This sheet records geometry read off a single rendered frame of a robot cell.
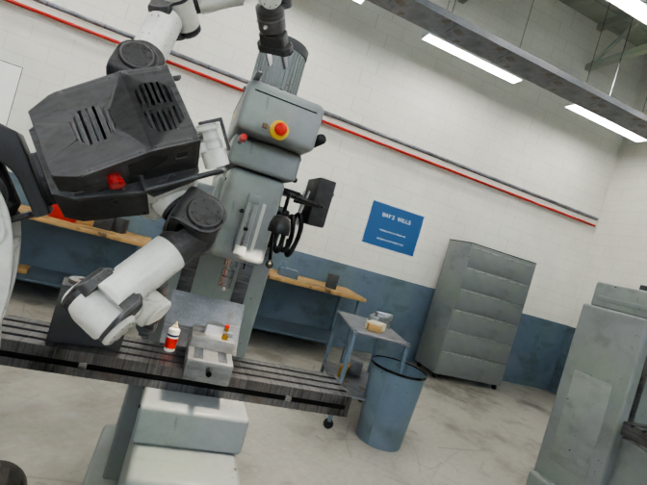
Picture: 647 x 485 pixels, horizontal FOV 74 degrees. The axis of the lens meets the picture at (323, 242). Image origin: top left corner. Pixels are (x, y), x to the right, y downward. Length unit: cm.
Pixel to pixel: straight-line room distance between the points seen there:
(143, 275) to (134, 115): 33
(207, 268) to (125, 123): 111
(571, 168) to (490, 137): 172
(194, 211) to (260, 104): 54
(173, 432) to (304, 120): 106
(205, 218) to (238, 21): 536
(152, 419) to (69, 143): 86
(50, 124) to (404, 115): 592
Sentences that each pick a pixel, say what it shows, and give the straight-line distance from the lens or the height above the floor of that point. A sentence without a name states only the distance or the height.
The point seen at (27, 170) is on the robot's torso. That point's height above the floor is 144.
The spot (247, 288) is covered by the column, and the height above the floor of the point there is 116.
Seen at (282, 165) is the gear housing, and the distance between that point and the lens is 150.
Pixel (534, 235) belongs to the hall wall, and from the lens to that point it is 801.
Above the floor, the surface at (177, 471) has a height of 72.
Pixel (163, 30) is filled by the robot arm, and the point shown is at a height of 189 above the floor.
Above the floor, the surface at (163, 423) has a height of 79.
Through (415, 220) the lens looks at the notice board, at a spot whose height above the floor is 212.
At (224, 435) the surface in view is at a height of 78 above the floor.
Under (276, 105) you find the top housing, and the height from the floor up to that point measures 183.
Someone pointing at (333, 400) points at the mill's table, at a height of 89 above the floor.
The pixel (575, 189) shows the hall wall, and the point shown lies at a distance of 857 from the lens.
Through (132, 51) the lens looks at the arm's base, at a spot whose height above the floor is 177.
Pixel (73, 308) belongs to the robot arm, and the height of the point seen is 120.
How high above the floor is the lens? 147
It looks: 1 degrees down
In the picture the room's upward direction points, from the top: 16 degrees clockwise
